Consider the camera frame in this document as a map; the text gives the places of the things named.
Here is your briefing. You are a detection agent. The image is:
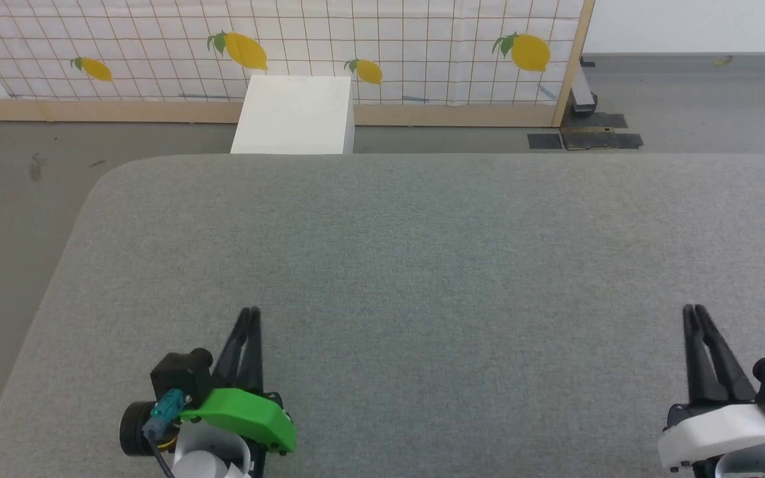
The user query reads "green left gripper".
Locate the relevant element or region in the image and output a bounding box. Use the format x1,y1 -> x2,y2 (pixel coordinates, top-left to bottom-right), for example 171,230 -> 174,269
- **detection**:
119,306 -> 298,473

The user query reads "white rectangular box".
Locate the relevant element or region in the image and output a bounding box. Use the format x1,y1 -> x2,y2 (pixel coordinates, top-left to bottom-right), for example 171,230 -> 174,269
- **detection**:
230,74 -> 356,155

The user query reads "lemon print partition screen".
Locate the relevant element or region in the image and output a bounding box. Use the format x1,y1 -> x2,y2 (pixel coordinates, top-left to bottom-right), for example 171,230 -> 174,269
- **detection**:
0,0 -> 597,128

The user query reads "grey metal partition foot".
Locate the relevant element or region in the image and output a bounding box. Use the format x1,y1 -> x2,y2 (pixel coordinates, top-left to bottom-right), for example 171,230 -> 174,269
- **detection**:
571,56 -> 600,118

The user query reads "long black floor patch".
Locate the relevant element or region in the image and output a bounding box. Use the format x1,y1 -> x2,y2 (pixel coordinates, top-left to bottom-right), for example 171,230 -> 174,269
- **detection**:
560,132 -> 644,151

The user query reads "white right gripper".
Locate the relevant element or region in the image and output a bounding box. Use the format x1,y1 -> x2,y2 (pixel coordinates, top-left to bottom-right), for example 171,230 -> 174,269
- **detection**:
658,304 -> 765,476

